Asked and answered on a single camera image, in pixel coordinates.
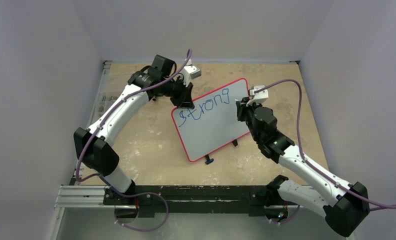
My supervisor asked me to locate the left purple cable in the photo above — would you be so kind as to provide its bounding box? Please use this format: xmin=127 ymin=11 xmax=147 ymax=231
xmin=75 ymin=48 xmax=193 ymax=232

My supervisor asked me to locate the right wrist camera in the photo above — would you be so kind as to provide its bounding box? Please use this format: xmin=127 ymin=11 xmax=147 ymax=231
xmin=246 ymin=85 xmax=269 ymax=107

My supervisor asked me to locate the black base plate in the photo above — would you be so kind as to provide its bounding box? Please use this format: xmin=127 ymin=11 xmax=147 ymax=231
xmin=103 ymin=185 xmax=289 ymax=220

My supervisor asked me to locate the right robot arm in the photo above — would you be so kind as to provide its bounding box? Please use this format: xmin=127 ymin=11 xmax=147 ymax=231
xmin=235 ymin=97 xmax=370 ymax=237

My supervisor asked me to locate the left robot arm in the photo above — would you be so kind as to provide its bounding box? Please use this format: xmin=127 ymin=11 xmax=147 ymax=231
xmin=73 ymin=49 xmax=201 ymax=198

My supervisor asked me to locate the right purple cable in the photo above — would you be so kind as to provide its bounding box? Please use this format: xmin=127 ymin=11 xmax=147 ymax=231
xmin=254 ymin=79 xmax=396 ymax=226

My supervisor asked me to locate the pink framed whiteboard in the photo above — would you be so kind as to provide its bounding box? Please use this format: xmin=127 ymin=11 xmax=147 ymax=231
xmin=170 ymin=78 xmax=249 ymax=163

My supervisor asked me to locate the blue marker cap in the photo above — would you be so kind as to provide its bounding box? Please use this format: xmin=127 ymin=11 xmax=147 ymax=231
xmin=204 ymin=158 xmax=214 ymax=165

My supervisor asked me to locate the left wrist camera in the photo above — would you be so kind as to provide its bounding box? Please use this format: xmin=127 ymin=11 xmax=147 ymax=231
xmin=180 ymin=59 xmax=202 ymax=87

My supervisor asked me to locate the purple cable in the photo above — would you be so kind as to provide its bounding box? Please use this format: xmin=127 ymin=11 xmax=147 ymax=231
xmin=75 ymin=48 xmax=193 ymax=232
xmin=254 ymin=79 xmax=396 ymax=226

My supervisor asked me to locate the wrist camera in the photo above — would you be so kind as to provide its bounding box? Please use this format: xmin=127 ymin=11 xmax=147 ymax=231
xmin=180 ymin=59 xmax=202 ymax=87
xmin=246 ymin=85 xmax=269 ymax=107

